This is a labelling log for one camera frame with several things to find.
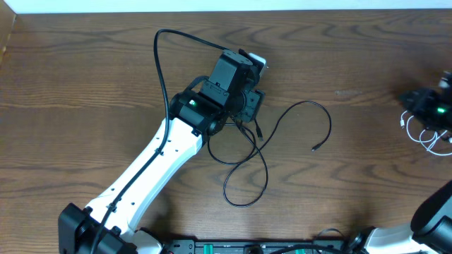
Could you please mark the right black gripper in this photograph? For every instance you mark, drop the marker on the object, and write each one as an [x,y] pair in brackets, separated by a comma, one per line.
[424,104]

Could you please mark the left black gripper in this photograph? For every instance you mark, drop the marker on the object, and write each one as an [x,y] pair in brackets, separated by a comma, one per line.
[254,104]

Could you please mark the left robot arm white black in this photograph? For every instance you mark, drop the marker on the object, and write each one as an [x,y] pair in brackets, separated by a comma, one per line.
[109,222]

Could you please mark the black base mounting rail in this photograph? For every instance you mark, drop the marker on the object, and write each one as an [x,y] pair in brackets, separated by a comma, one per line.
[181,244]

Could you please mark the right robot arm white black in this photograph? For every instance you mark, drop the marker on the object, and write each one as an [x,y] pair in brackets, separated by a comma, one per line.
[430,228]

